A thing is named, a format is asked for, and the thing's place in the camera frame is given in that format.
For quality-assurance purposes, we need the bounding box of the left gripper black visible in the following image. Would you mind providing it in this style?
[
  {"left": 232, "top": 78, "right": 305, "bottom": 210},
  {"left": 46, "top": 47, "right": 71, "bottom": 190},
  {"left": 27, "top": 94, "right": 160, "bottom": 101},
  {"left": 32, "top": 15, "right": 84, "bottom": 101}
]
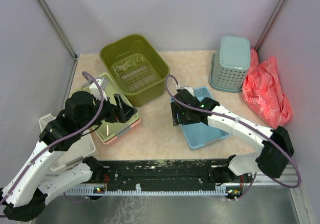
[{"left": 79, "top": 92, "right": 138, "bottom": 132}]

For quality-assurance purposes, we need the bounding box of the pink shallow basket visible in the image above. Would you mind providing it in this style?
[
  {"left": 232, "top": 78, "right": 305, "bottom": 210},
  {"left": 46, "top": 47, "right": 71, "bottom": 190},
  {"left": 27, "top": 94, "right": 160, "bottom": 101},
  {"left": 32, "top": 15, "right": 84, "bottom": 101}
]
[{"left": 96, "top": 118, "right": 141, "bottom": 146}]

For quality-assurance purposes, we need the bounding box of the light green shallow basket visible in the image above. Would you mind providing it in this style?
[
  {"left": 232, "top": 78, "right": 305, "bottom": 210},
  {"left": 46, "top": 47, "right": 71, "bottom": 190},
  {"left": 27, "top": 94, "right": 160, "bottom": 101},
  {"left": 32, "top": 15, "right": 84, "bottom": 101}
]
[{"left": 72, "top": 72, "right": 140, "bottom": 142}]

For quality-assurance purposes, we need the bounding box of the light blue shallow basket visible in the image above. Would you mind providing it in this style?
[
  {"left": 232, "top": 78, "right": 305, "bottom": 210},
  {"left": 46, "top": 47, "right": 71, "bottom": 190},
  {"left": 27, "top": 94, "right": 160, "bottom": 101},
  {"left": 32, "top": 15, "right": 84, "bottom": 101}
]
[{"left": 178, "top": 87, "right": 231, "bottom": 150}]

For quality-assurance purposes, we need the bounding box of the large olive green container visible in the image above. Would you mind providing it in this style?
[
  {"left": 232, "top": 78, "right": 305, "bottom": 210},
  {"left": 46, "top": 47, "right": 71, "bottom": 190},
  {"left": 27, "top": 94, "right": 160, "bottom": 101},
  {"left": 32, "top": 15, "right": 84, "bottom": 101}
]
[{"left": 99, "top": 34, "right": 171, "bottom": 107}]

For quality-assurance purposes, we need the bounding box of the tall teal perforated basket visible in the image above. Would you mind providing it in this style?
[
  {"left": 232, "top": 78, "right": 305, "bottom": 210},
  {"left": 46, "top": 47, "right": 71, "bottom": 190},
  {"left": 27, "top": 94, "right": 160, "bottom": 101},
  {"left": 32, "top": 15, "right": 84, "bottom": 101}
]
[{"left": 209, "top": 35, "right": 251, "bottom": 93}]

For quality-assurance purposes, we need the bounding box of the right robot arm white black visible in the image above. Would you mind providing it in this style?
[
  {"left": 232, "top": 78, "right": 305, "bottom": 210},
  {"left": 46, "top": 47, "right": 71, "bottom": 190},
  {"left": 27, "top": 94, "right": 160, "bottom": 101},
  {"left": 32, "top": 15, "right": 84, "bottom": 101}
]
[{"left": 171, "top": 89, "right": 295, "bottom": 182}]

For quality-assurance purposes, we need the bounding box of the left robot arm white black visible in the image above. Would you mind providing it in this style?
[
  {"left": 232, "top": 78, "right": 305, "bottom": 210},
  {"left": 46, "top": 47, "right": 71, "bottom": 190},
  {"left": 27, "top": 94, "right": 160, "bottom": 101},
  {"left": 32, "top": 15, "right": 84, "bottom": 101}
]
[{"left": 0, "top": 91, "right": 138, "bottom": 222}]

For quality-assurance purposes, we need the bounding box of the red plastic bag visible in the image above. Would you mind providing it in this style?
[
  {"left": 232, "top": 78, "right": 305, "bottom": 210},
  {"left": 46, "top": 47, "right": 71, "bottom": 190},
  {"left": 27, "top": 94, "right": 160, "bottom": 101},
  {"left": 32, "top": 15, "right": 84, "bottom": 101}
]
[{"left": 242, "top": 48, "right": 293, "bottom": 129}]

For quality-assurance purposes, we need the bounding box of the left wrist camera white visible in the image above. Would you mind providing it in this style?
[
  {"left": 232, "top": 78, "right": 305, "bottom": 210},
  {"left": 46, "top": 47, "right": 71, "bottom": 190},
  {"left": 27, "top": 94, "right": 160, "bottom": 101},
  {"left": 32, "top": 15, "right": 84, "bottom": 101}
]
[{"left": 89, "top": 77, "right": 109, "bottom": 100}]

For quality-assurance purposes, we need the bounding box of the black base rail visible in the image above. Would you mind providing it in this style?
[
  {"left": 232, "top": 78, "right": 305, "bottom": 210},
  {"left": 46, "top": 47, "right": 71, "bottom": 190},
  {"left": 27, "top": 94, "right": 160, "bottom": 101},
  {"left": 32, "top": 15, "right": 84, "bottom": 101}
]
[{"left": 66, "top": 159, "right": 253, "bottom": 200}]

